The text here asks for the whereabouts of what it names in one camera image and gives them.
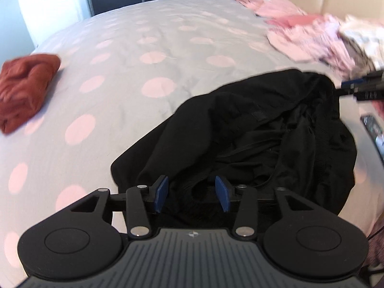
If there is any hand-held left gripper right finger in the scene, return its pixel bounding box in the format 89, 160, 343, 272
214, 175, 316, 239

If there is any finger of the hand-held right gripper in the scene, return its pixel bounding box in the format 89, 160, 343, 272
336, 86, 384, 101
341, 71, 384, 88

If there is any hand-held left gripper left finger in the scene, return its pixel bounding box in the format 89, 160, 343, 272
70, 175, 169, 239

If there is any black garment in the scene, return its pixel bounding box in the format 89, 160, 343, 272
110, 69, 357, 228

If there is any black smartphone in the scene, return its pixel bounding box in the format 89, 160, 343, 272
360, 113, 384, 160

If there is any white patterned garment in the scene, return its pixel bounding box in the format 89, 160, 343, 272
337, 14, 384, 72

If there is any light pink crumpled garment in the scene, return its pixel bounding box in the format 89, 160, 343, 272
267, 13, 360, 75

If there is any coral pink garment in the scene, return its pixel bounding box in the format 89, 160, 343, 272
265, 13, 326, 29

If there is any bed with pink dotted sheet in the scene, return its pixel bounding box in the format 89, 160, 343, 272
0, 0, 384, 288

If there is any pale pink garment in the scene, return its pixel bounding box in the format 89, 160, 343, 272
228, 0, 306, 17

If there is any person's purple clothing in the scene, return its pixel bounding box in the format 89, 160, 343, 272
368, 231, 384, 288

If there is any folded rust red garment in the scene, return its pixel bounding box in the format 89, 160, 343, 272
0, 53, 61, 135

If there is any white room door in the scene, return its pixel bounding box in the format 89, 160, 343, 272
15, 0, 93, 47

